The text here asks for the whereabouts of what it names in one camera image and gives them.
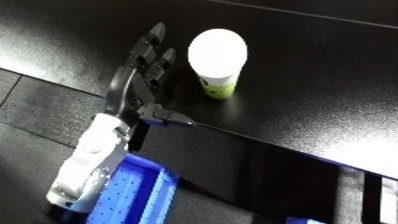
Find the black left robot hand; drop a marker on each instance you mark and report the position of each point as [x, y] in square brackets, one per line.
[133, 90]

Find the white paper cup green band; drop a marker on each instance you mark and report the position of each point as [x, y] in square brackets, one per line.
[217, 53]

